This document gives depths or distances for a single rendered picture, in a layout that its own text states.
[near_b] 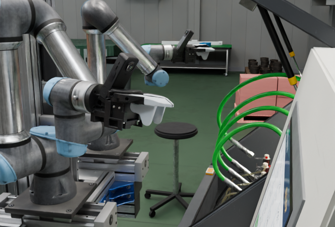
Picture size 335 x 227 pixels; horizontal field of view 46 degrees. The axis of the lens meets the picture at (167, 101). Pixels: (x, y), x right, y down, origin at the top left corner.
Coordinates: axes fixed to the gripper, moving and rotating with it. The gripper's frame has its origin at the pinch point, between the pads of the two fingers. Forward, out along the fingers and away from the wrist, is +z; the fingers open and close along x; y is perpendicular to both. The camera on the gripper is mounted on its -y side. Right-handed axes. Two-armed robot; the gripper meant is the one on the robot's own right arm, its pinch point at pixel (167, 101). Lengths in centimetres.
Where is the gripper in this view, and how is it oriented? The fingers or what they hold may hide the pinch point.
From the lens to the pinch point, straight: 78.5
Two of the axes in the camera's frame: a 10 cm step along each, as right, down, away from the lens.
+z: 8.1, 1.3, -5.7
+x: -5.8, 0.5, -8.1
